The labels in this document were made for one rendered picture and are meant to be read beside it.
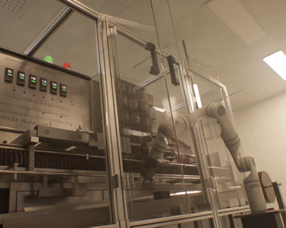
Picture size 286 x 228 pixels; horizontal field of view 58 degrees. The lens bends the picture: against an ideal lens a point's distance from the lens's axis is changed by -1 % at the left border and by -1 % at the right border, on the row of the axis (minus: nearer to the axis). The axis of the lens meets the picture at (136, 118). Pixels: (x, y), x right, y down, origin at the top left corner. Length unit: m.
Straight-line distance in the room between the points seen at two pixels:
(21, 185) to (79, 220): 0.35
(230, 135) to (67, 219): 0.98
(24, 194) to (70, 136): 0.34
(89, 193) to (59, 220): 0.44
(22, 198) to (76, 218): 0.30
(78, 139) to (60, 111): 0.52
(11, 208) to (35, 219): 0.26
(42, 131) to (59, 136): 0.09
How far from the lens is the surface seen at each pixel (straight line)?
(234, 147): 1.63
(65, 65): 2.12
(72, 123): 1.91
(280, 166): 6.05
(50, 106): 1.87
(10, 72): 1.84
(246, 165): 1.72
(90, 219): 1.24
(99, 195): 1.60
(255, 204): 1.70
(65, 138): 1.37
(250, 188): 1.71
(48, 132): 1.33
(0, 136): 1.58
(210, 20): 3.45
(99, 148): 1.48
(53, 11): 3.03
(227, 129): 1.56
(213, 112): 1.49
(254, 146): 6.23
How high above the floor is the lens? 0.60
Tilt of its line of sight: 21 degrees up
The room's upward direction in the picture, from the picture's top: 7 degrees counter-clockwise
